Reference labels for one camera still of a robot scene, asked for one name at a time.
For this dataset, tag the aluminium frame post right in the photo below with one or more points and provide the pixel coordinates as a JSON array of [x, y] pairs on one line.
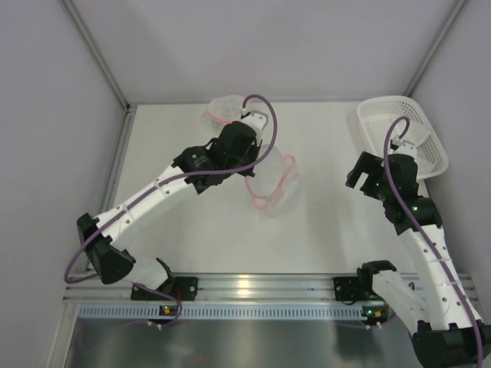
[[443, 32]]

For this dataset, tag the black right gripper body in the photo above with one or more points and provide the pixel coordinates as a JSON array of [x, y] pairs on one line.
[[360, 173]]

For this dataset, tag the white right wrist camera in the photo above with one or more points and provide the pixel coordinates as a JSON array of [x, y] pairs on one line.
[[403, 147]]

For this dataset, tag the white cloth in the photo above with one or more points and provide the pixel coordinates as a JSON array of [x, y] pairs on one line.
[[418, 138]]

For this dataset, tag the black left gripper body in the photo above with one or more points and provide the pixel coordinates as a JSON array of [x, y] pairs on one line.
[[252, 152]]

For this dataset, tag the white slotted cable duct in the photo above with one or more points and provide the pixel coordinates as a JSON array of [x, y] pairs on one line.
[[232, 311]]

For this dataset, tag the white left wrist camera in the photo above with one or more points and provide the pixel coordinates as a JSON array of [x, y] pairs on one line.
[[255, 119]]

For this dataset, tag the aluminium mounting rail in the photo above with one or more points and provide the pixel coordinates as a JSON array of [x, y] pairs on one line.
[[216, 288]]

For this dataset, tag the aluminium frame post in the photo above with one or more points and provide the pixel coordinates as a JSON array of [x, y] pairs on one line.
[[80, 26], [443, 32]]

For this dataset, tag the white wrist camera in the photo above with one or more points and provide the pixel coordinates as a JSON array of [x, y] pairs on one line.
[[255, 119], [403, 147]]

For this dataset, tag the white plastic basket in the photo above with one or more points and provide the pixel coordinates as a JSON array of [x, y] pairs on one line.
[[376, 115]]

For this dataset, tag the white mesh laundry bag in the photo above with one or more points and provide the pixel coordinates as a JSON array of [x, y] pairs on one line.
[[275, 184], [224, 110]]

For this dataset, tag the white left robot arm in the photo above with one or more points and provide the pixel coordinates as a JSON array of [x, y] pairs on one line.
[[107, 237]]

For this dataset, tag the aluminium frame post left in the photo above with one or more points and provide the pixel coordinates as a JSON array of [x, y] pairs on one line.
[[80, 26]]

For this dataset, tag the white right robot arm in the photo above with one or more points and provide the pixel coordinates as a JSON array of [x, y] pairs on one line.
[[444, 327]]

